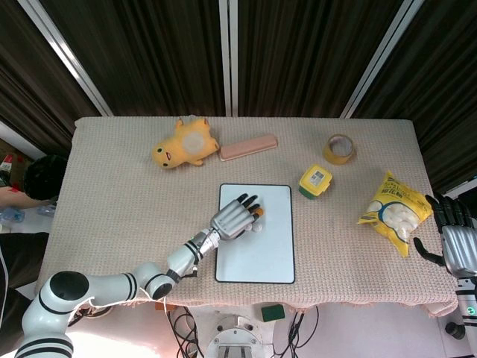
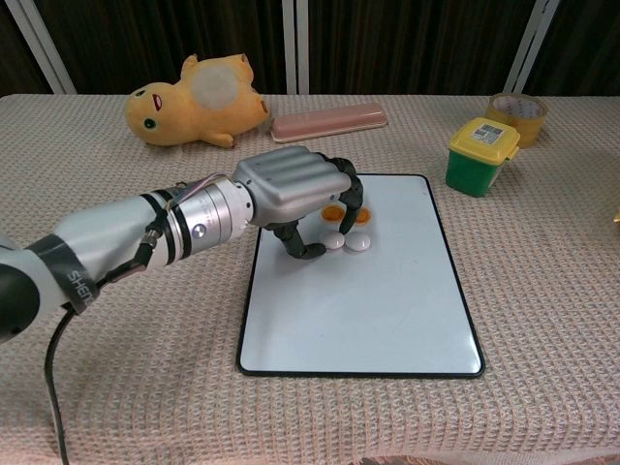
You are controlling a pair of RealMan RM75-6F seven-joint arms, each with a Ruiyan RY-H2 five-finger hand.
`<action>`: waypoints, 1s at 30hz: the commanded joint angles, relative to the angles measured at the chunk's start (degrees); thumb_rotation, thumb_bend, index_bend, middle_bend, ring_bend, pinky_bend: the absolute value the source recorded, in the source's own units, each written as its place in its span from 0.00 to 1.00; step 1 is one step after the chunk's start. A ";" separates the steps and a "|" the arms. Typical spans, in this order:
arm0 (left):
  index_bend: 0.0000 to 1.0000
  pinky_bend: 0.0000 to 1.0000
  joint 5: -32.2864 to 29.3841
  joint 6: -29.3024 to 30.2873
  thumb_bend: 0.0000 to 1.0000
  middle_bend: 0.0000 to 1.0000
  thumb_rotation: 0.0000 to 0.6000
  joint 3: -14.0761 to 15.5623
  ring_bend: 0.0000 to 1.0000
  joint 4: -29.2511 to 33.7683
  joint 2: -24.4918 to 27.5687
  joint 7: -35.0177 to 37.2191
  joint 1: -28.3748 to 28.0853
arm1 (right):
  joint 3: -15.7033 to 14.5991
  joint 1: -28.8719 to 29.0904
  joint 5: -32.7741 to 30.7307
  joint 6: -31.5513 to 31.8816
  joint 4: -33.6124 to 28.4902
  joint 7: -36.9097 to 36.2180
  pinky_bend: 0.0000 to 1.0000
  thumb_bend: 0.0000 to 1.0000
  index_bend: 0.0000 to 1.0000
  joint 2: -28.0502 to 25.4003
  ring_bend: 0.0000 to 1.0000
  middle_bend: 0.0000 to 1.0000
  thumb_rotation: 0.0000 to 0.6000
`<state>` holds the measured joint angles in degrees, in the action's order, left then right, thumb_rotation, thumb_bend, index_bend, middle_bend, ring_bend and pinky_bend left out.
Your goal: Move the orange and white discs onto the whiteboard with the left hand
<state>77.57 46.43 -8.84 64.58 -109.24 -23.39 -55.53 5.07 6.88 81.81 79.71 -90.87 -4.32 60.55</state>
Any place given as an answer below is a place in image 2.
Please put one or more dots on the yellow plush toy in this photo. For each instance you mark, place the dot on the yellow plush toy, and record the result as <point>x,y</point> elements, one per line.
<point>194,111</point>

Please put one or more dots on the white round magnet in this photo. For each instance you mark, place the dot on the white round magnet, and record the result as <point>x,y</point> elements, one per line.
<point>359,241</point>
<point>334,241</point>

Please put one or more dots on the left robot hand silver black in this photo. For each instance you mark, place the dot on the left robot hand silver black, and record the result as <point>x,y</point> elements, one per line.
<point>290,184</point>

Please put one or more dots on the dark brown pleated curtain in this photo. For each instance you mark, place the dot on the dark brown pleated curtain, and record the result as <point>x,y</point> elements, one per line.
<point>145,39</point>

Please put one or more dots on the orange round magnet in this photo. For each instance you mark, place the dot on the orange round magnet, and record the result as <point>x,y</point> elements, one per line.
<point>363,216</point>
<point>331,213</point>

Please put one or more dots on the green container yellow lid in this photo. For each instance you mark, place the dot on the green container yellow lid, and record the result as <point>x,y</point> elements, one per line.
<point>472,169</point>

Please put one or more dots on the white magnetic board black frame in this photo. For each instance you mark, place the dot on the white magnetic board black frame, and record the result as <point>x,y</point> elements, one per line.
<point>358,310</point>

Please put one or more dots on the white frame pole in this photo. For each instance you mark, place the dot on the white frame pole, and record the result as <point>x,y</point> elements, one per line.
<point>295,48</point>
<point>39,48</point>
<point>530,48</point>

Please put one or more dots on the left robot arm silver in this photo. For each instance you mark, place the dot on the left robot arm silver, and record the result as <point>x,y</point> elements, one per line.
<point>106,227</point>

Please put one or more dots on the pink pencil case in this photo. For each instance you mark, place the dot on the pink pencil case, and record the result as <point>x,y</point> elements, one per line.
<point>329,121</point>

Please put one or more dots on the yellow packing tape roll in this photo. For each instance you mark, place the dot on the yellow packing tape roll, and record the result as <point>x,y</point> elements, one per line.
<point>530,128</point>

